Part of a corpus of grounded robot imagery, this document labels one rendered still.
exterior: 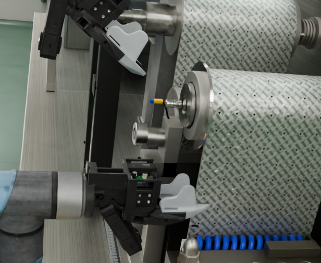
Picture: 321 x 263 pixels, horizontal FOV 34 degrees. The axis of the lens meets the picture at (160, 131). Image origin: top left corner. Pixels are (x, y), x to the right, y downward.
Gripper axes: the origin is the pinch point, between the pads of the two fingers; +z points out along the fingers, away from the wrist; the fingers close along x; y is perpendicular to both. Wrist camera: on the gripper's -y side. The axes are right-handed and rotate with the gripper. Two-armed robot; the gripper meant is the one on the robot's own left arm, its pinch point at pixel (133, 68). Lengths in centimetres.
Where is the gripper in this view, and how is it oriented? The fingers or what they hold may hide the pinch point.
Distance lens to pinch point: 84.4
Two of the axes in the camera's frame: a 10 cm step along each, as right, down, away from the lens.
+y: 7.3, -6.7, -1.6
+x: -2.0, -4.2, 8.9
